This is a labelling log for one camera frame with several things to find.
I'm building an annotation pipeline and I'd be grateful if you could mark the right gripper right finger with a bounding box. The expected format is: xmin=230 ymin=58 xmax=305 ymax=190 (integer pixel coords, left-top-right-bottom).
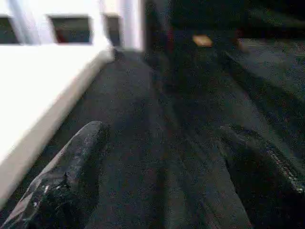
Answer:
xmin=218 ymin=125 xmax=305 ymax=229

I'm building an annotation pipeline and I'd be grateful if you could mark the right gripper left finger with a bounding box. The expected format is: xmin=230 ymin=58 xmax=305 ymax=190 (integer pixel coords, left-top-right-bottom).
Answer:
xmin=0 ymin=121 xmax=111 ymax=229

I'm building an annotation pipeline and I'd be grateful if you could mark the white plastic table top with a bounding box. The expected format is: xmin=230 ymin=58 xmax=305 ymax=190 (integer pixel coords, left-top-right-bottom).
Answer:
xmin=0 ymin=44 xmax=115 ymax=208

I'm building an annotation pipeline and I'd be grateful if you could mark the black shiny mat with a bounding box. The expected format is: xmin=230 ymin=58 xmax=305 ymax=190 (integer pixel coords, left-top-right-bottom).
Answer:
xmin=0 ymin=0 xmax=305 ymax=229

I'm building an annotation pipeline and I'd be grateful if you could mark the small beige label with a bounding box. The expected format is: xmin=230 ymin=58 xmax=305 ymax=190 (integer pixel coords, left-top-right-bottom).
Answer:
xmin=192 ymin=34 xmax=213 ymax=48

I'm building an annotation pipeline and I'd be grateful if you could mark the white sideboard cabinet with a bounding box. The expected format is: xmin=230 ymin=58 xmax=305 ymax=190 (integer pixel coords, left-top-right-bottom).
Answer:
xmin=0 ymin=0 xmax=124 ymax=46

